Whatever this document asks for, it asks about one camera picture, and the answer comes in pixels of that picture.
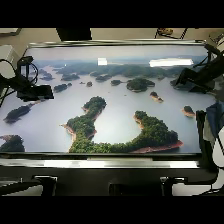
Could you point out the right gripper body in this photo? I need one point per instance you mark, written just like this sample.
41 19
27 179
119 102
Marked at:
186 79

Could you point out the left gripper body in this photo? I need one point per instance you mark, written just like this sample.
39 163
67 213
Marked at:
36 92

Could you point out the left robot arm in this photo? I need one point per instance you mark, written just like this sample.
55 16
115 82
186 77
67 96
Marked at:
13 85

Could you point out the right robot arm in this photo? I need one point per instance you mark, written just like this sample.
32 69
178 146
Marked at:
213 71

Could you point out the white box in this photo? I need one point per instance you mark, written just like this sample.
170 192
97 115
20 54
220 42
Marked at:
6 55

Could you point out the black metal stand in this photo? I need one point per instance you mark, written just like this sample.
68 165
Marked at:
166 32

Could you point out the black garment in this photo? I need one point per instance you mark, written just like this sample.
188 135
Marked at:
201 140

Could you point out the person's legs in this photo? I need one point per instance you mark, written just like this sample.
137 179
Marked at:
74 34

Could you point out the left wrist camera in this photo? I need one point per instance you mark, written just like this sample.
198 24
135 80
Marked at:
25 65

